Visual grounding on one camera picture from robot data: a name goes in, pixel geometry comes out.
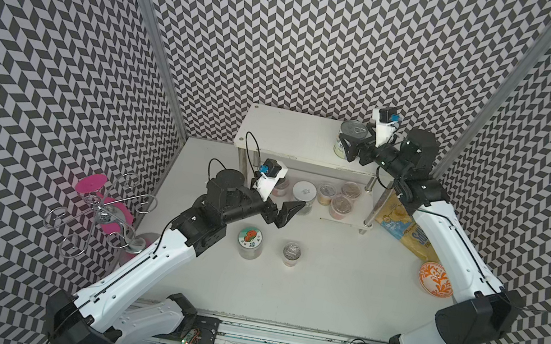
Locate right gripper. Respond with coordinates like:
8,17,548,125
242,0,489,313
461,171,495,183
333,116,417,181

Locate purple white tin can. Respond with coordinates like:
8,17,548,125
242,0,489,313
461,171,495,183
333,120,369,161

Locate pink seed cup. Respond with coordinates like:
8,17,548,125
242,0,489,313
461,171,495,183
329,194,353,221
272,177,290,197
341,182,363,201

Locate tomato label seed jar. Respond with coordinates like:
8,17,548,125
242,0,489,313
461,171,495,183
237,226,264,260

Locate white lid dark jar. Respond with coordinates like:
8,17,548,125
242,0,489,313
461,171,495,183
292,180,318,216

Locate small red label cup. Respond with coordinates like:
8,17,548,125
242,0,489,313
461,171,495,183
282,242,302,267

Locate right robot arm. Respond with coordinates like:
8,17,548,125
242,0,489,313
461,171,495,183
339,123,524,344

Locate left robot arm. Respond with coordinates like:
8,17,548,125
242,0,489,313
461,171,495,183
44,169,306,344

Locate white two-tier shelf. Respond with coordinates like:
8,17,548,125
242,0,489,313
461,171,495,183
233,104,384,235

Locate small yellow seed cup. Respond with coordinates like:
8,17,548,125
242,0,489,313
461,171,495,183
317,182,337,206

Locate yellow blue snack bag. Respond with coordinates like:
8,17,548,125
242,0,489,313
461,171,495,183
375,193,440,263

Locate orange patterned bowl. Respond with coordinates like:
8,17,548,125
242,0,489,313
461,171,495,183
418,262,453,299

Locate pink plate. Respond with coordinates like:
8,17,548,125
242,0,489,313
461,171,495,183
74,174,109,195

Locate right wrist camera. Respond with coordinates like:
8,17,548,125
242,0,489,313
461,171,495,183
372,107,401,147

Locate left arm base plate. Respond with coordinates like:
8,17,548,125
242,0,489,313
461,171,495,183
159,308,223,344

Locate wire cup rack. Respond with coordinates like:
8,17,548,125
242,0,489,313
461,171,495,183
43,172,157,262

